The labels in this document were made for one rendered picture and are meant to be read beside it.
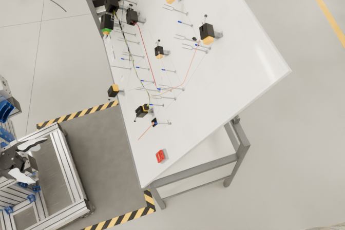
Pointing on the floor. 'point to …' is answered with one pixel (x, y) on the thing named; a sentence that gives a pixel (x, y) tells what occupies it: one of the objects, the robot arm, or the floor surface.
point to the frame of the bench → (199, 171)
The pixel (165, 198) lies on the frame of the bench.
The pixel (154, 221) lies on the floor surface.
